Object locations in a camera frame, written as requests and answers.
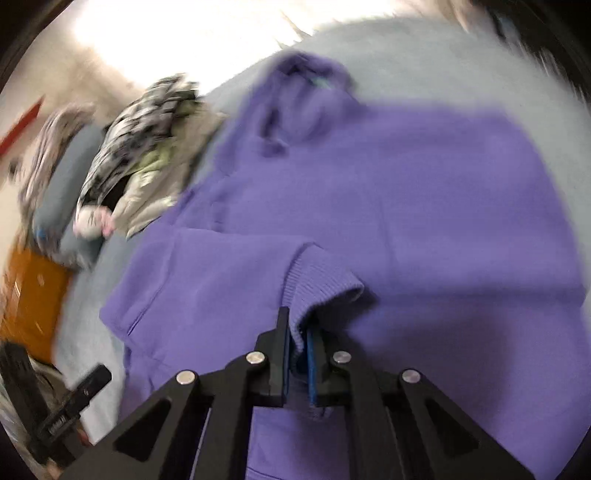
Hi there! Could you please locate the grey-blue bed blanket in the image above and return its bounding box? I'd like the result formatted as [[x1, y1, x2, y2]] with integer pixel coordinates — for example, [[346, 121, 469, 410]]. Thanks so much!
[[54, 18, 590, 441]]

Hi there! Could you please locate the orange wooden nightstand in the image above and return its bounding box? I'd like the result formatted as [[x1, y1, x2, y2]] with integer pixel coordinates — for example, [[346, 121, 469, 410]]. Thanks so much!
[[1, 247, 73, 364]]

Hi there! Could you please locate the black white patterned garment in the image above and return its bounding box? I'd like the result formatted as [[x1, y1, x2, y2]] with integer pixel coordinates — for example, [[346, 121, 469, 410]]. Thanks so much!
[[76, 74, 198, 209]]

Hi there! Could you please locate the cream puffer jacket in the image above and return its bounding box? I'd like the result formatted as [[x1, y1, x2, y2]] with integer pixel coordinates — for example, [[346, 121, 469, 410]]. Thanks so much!
[[111, 105, 225, 238]]

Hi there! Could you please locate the folded floral white quilt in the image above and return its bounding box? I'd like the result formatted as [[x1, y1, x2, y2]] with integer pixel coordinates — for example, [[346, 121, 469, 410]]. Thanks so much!
[[18, 103, 96, 221]]

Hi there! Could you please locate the rolled grey-blue blanket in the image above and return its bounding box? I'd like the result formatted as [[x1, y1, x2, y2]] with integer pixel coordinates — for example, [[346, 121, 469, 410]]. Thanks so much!
[[31, 124, 103, 270]]

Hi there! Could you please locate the white pink plush toy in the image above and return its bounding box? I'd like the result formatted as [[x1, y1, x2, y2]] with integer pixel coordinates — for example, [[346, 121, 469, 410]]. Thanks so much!
[[73, 205, 114, 240]]

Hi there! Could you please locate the purple hoodie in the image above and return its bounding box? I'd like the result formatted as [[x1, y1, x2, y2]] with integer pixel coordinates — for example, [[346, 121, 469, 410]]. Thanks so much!
[[100, 53, 590, 479]]

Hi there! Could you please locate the red wall shelf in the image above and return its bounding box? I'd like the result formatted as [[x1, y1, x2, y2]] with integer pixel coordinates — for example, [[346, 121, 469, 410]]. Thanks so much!
[[0, 96, 45, 157]]

